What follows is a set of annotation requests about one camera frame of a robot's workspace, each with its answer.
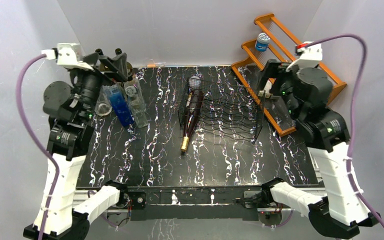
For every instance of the blue white lidded jar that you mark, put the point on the blue white lidded jar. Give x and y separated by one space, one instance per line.
262 42

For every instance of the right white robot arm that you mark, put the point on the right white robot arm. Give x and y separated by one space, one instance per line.
341 212

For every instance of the small clear plastic cup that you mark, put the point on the small clear plastic cup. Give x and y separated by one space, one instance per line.
194 82

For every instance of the clear bottle black gold label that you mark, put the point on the clear bottle black gold label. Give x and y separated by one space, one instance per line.
136 102

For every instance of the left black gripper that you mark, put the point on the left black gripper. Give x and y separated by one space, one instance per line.
105 77

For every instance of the black wire wine rack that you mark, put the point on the black wire wine rack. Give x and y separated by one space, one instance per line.
228 110

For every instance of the blue clear glass bottle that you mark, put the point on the blue clear glass bottle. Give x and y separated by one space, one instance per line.
117 101

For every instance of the clear bottle white gold label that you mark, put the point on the clear bottle white gold label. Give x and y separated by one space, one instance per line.
102 107

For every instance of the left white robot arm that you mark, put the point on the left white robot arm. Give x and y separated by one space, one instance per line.
70 109

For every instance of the orange wooden shelf rack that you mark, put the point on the orange wooden shelf rack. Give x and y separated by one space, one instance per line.
281 47

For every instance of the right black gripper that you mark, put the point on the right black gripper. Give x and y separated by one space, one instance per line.
274 69

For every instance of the green silver-foil wine bottle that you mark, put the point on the green silver-foil wine bottle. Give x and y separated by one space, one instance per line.
129 67

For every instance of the dark green white-label wine bottle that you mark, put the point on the dark green white-label wine bottle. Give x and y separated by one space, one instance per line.
99 51

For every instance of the dark red gold-foil wine bottle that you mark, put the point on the dark red gold-foil wine bottle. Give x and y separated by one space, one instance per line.
191 115

